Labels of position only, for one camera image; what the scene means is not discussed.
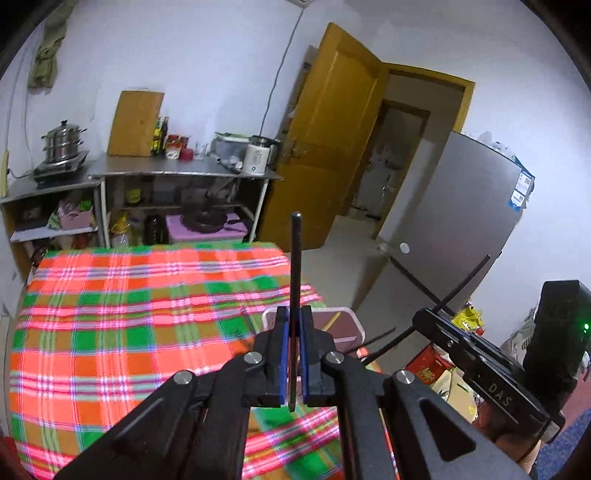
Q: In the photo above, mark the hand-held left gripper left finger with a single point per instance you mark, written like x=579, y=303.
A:
x=282, y=350

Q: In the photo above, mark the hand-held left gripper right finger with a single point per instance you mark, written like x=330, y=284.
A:
x=304, y=350

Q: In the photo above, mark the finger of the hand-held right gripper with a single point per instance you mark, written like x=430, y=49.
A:
x=485, y=364

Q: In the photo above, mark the pink clear utensil holder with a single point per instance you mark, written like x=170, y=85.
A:
x=344, y=325

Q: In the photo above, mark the person's right hand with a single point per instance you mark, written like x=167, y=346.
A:
x=503, y=429

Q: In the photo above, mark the wooden chopstick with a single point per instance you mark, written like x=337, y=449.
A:
x=331, y=321

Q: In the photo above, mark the yellow snack packet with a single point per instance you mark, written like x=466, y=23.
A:
x=466, y=318

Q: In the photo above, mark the red cardboard box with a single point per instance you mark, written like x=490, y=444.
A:
x=427, y=364

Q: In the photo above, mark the purple plastic box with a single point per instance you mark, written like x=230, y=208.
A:
x=203, y=236

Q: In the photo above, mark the black frying pan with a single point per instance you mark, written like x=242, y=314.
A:
x=203, y=220

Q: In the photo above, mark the grey refrigerator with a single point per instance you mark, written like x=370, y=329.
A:
x=452, y=207

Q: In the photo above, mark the blue refrigerator sticker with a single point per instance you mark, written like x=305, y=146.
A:
x=521, y=184

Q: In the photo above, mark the plaid tablecloth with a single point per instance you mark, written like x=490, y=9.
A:
x=115, y=323

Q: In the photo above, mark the white electric kettle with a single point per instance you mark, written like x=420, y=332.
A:
x=256, y=159

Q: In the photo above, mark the metal kitchen shelf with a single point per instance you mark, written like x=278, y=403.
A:
x=184, y=166
x=27, y=194

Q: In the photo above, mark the yellow wooden door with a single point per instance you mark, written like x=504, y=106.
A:
x=323, y=138

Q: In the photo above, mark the red jar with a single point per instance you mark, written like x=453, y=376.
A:
x=174, y=147

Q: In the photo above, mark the pink plastic basket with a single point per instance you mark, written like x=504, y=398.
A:
x=76, y=220

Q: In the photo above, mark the wooden cutting board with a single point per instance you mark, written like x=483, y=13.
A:
x=134, y=124

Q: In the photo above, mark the induction cooker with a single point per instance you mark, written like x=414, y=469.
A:
x=60, y=168

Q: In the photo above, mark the steel steamer pot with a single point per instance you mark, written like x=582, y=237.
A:
x=63, y=143

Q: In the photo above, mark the green hanging cloth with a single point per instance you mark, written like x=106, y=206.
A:
x=48, y=46

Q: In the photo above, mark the yellow door frame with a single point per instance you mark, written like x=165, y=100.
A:
x=443, y=81

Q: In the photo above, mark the yellow wall power strip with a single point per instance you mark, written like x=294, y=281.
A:
x=4, y=170

